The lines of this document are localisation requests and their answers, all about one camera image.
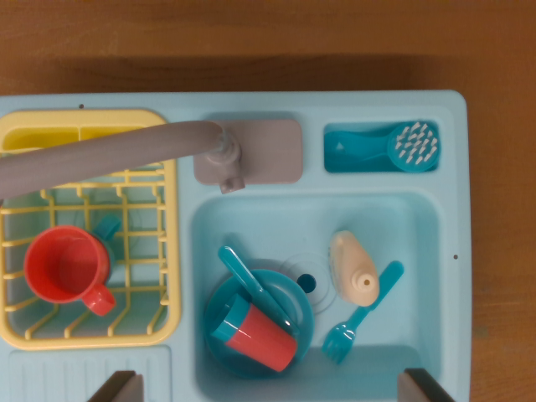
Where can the teal plastic toy fork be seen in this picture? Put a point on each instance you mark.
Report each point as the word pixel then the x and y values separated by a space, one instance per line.
pixel 339 341

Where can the gripper right finger with grey pad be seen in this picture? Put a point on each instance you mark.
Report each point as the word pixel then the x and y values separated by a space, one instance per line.
pixel 414 387

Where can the light blue toy sink unit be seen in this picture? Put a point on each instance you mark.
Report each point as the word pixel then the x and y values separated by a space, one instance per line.
pixel 314 188

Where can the red plastic toy mug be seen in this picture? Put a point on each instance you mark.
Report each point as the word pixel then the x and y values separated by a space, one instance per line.
pixel 63 268

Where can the red and teal toy cup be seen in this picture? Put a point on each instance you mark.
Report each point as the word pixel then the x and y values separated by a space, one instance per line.
pixel 259 335

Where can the beige toy detergent bottle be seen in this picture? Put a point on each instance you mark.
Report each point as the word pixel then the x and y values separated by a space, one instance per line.
pixel 352 268

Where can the teal plastic toy plate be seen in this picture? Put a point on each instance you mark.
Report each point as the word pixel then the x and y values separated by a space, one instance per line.
pixel 302 312

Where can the teal dish brush white bristles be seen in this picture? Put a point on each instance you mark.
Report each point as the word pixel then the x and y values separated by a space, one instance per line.
pixel 356 146

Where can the grey toy faucet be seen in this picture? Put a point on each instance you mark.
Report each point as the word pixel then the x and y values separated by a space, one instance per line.
pixel 272 151

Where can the yellow plastic dish rack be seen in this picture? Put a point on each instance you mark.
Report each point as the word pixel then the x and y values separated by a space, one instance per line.
pixel 172 251

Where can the gripper left finger with grey pad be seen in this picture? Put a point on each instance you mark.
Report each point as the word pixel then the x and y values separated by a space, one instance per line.
pixel 125 387

